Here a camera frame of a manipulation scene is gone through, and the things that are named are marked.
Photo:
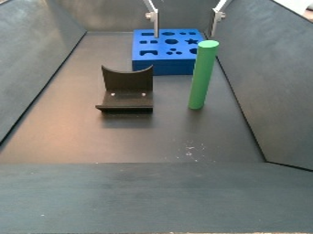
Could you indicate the green oval cylinder peg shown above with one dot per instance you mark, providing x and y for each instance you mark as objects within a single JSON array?
[{"x": 202, "y": 71}]

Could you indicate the blue shape-sorter board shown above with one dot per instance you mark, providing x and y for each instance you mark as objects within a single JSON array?
[{"x": 169, "y": 53}]

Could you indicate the black curved peg holder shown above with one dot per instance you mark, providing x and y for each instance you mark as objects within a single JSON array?
[{"x": 129, "y": 91}]

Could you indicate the left white camera bracket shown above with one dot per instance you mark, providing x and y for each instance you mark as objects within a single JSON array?
[{"x": 153, "y": 16}]

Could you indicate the white camera bracket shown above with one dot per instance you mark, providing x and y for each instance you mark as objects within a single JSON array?
[
  {"x": 153, "y": 16},
  {"x": 218, "y": 15}
]

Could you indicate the right white camera bracket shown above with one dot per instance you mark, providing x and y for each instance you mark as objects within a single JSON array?
[{"x": 218, "y": 15}]

